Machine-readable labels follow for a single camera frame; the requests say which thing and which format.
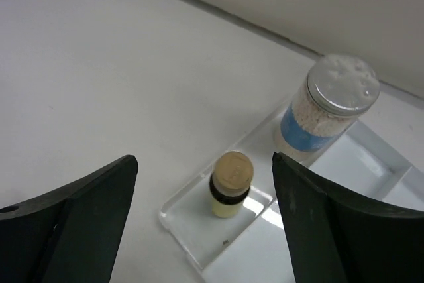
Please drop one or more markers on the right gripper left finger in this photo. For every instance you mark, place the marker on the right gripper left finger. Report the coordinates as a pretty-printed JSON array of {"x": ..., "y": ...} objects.
[{"x": 72, "y": 233}]

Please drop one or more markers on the blue label silver lid jar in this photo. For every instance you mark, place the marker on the blue label silver lid jar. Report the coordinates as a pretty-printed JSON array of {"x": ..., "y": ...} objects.
[{"x": 336, "y": 91}]

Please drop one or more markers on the yellow label brown cap bottle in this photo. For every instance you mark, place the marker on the yellow label brown cap bottle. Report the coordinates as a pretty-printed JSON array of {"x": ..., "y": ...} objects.
[{"x": 229, "y": 183}]

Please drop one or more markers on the white divided organizer tray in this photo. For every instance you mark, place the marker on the white divided organizer tray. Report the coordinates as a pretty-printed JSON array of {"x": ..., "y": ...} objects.
[{"x": 252, "y": 246}]

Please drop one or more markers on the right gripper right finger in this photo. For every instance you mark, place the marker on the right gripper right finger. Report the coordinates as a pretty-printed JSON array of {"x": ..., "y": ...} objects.
[{"x": 337, "y": 235}]

